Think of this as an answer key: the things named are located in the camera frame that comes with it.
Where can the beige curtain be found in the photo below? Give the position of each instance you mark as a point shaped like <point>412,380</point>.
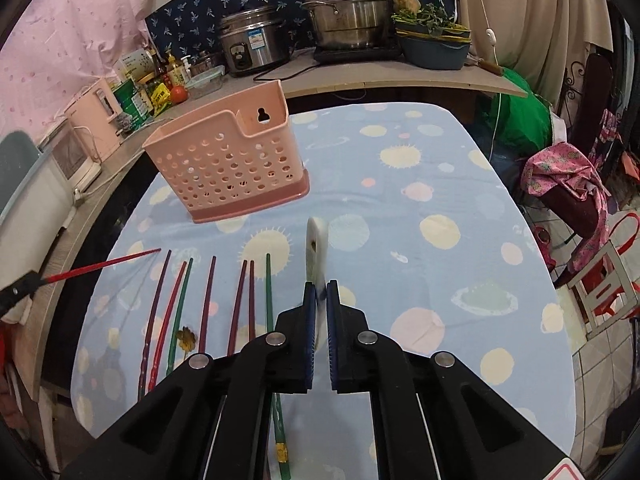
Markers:
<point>539,39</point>

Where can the dark red chopstick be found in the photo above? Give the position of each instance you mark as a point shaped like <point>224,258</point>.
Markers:
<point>251,303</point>

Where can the stainless steel steamer pot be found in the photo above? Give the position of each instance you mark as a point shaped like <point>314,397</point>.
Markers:
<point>349,24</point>

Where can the navy leaf-print cloth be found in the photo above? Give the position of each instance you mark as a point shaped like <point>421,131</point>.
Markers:
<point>210,10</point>

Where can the blue spotted tablecloth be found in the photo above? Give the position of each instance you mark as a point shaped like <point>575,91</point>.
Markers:
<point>423,237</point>

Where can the maroon chopstick curved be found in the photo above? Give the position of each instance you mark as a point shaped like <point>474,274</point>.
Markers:
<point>236,310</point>

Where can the white green ceramic soup spoon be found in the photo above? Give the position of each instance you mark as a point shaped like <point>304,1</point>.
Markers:
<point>317,243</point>

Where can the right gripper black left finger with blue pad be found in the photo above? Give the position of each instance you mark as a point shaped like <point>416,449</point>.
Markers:
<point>209,419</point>

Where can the green plastic bag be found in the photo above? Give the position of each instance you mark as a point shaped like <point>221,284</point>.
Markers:
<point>522,124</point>

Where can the silver rice cooker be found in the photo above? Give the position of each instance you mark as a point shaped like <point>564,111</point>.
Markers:
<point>254,40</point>

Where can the yellow condiment bottle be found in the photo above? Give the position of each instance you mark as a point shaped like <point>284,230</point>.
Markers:
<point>176,71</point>

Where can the bright red chopstick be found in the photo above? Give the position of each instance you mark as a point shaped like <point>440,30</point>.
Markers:
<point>95,267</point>

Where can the pink dotted curtain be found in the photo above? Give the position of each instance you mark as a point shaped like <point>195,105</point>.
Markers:
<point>59,47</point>

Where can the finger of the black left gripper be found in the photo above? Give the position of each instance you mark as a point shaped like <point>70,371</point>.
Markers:
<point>14,293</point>

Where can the pink perforated utensil basket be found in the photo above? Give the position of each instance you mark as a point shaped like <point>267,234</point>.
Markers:
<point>233,156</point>

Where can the pink kettle appliance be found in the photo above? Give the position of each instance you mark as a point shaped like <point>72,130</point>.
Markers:
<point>94,116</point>

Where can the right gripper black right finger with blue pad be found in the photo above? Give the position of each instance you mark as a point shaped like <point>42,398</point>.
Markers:
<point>432,417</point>

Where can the purple chopstick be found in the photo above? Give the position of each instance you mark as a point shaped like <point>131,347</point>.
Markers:
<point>149,329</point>

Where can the clear food container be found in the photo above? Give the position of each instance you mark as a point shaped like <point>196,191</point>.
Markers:
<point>206,82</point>

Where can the red white stool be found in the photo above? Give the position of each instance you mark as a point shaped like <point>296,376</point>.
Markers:
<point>603,291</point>

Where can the pink floral cloth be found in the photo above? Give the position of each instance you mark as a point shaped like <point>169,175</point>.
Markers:
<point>567,183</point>

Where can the small gold flower spoon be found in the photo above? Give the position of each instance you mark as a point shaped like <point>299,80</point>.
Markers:
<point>186,341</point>

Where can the blue basin with vegetables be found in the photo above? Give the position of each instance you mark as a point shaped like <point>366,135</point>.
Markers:
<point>429,37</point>

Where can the green chopstick gold band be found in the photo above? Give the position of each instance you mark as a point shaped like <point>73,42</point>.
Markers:
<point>276,407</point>

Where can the white blue storage bin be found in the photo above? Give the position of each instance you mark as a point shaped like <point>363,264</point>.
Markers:
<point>36,199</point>

